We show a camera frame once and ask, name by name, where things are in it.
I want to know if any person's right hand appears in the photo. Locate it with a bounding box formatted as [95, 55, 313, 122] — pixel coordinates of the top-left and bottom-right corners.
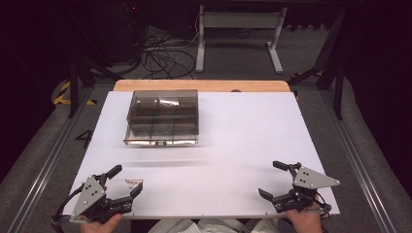
[285, 207, 324, 233]

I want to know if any small clear packet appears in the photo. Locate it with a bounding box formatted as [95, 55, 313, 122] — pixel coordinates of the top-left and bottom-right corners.
[124, 178, 144, 190]

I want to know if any shiny packet inside box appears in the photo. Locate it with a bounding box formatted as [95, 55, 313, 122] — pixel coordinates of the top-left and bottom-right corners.
[158, 98, 180, 107]

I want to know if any person's left hand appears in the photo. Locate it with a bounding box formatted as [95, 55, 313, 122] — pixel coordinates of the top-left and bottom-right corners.
[80, 213, 123, 233]

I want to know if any aluminium floor rail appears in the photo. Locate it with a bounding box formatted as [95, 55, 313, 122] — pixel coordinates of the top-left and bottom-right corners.
[6, 86, 95, 233]
[319, 88, 399, 233]

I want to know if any black metal stand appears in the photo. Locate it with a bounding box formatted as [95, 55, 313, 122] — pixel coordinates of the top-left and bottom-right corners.
[66, 48, 125, 119]
[287, 9, 346, 121]

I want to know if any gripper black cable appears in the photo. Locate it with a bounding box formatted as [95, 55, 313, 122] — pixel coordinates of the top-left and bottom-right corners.
[314, 192, 333, 216]
[52, 184, 86, 225]

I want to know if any person's light clothing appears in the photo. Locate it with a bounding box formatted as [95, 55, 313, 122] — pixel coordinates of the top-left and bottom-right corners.
[147, 217, 284, 233]

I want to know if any yellow black hazard tape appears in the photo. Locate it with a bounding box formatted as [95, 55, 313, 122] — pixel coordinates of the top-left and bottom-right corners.
[52, 81, 98, 107]

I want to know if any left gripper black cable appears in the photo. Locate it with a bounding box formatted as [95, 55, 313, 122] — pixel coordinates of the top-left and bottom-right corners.
[52, 184, 86, 225]

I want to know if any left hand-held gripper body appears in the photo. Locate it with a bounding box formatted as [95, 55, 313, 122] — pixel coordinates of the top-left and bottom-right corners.
[68, 175, 134, 225]

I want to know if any white metal desk frame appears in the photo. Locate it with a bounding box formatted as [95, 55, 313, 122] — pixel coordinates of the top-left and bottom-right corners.
[195, 4, 289, 75]

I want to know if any white board sheet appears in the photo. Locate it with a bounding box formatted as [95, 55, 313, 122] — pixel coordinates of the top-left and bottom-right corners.
[62, 90, 341, 218]

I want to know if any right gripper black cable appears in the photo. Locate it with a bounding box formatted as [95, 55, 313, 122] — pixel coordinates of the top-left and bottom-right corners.
[314, 192, 333, 216]

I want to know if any smoky clear compartment box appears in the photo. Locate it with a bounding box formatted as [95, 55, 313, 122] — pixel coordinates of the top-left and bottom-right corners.
[122, 89, 200, 147]

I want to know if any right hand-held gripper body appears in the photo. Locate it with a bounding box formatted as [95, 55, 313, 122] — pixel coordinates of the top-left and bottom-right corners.
[272, 165, 342, 215]

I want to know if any tangle of floor cables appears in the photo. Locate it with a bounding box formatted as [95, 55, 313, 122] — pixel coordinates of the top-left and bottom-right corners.
[141, 18, 199, 81]

